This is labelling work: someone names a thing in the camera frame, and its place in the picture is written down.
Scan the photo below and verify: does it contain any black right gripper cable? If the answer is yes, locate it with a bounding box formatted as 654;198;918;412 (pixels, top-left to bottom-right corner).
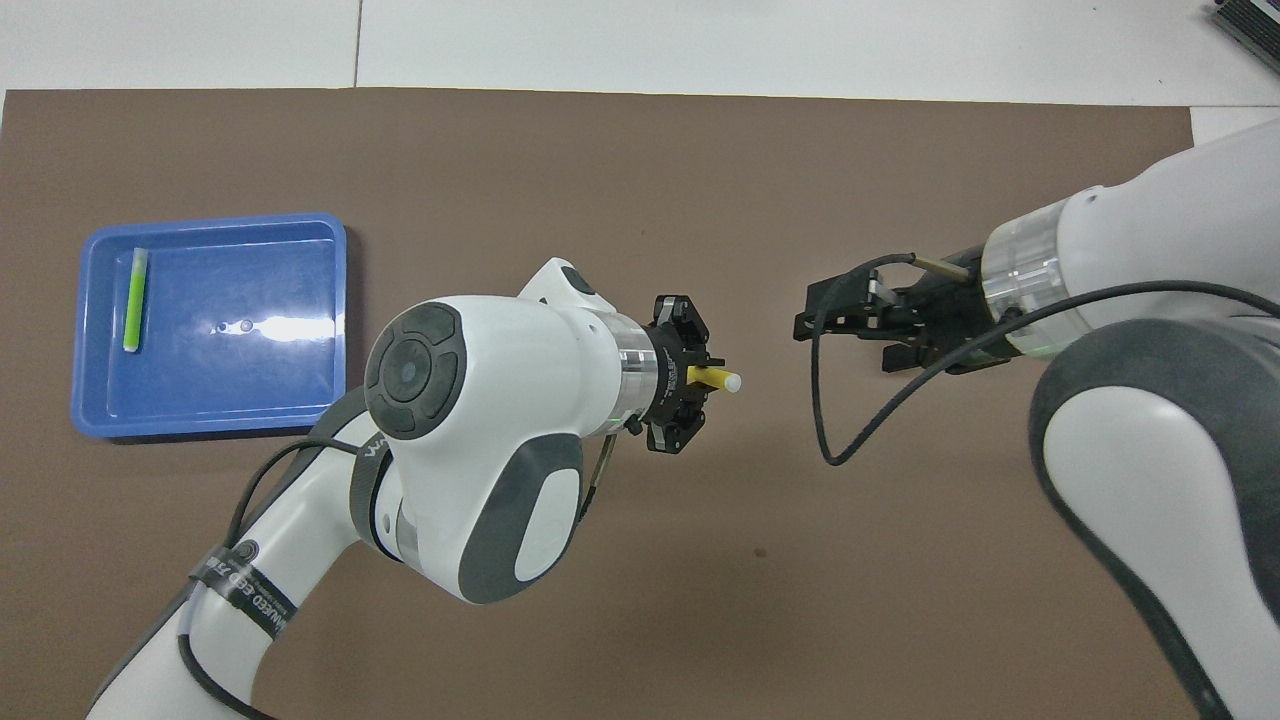
809;252;1280;469

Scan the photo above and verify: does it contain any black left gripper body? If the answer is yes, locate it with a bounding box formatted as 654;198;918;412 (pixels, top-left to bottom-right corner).
649;334;692;427

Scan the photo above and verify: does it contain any blue plastic tray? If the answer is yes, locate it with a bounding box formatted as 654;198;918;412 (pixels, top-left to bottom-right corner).
70;212;349;442

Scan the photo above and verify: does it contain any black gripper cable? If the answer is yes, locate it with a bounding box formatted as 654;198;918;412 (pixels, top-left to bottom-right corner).
809;252;1280;469
178;432;619;720

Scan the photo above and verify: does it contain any green pen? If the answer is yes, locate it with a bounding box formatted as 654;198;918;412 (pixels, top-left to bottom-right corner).
122;247;151;354

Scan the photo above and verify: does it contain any brown table mat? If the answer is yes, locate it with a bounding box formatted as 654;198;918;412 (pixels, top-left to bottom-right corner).
0;88;1263;720

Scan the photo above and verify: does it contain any grey keyboard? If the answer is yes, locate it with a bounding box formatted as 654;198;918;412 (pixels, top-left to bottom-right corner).
1210;0;1280;63

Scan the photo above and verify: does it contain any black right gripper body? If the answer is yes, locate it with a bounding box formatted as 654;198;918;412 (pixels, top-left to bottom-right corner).
899;249;1007;352

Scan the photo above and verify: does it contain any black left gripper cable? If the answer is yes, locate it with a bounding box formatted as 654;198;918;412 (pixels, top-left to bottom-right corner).
178;432;619;720

